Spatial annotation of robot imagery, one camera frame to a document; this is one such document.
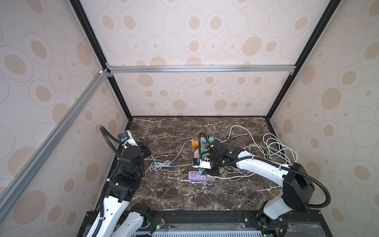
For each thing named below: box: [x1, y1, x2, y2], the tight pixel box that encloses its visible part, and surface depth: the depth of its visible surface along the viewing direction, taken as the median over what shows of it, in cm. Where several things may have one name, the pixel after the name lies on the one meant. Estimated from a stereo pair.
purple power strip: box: [188, 170, 216, 182], surface depth 87 cm
